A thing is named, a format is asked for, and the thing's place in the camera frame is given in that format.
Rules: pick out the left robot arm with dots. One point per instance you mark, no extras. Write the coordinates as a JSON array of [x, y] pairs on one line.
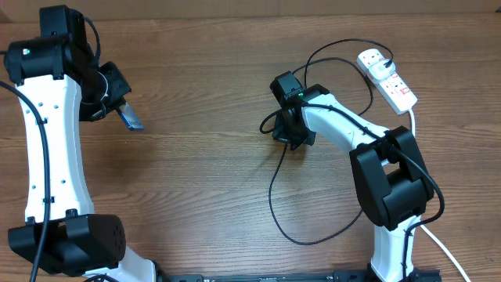
[[60, 83]]

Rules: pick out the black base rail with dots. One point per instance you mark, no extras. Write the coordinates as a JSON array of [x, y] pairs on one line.
[[337, 276]]

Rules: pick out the blue Galaxy smartphone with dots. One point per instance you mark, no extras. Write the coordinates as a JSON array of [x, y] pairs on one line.
[[129, 117]]

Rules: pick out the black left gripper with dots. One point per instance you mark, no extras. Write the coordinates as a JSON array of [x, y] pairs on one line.
[[121, 88]]

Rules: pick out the white charger plug adapter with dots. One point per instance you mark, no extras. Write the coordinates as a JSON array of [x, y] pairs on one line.
[[381, 70]]

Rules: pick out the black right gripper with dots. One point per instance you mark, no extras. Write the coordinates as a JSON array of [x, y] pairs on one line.
[[282, 135]]

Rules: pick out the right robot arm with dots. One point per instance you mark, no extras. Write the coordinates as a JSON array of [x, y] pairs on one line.
[[392, 183]]

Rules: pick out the white power strip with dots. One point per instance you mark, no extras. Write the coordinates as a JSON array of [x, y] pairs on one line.
[[395, 91]]

